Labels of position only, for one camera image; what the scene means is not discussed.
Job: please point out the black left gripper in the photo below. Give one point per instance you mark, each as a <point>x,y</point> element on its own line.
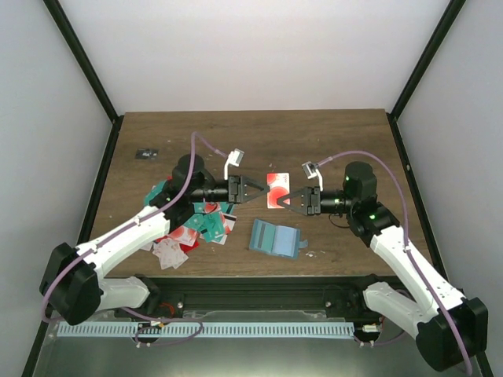
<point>237,189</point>

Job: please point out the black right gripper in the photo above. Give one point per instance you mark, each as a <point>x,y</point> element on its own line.
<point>307,193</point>

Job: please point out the red white circle card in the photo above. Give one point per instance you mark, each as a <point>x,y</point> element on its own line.
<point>279,185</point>

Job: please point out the blue card holder wallet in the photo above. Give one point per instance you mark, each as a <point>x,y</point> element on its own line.
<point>276,240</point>

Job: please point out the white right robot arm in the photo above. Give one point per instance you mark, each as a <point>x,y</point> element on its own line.
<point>447,327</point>

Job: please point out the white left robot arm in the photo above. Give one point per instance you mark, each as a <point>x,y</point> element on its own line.
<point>75,283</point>

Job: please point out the white floral card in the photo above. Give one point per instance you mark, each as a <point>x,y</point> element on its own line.
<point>169,253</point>

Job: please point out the black VIP card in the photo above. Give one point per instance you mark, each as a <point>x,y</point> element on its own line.
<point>146,153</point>

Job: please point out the metal front plate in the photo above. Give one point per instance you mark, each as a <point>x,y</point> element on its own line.
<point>394,354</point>

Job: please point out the light blue slotted strip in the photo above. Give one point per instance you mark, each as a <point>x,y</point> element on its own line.
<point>213,330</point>

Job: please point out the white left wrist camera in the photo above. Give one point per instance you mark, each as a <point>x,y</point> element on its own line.
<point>233,160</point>

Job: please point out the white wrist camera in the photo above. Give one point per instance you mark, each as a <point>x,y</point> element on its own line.
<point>312,171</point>
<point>233,160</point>

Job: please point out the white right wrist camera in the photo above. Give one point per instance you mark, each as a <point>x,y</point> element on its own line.
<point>312,171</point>

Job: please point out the black front mounting rail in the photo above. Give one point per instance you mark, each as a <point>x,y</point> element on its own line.
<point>334,296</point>

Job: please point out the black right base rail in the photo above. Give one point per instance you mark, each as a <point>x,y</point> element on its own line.
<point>417,199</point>

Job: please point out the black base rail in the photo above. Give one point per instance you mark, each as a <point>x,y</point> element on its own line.
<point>95,197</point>
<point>417,199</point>

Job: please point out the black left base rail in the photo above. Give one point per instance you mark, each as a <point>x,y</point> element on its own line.
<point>95,197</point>

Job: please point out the black right frame post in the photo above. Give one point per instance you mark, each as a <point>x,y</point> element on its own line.
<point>435,41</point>

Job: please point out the black frame post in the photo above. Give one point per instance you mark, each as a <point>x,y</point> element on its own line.
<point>435,41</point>
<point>68,33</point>

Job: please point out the black left frame post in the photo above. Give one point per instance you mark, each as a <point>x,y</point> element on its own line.
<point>68,33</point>

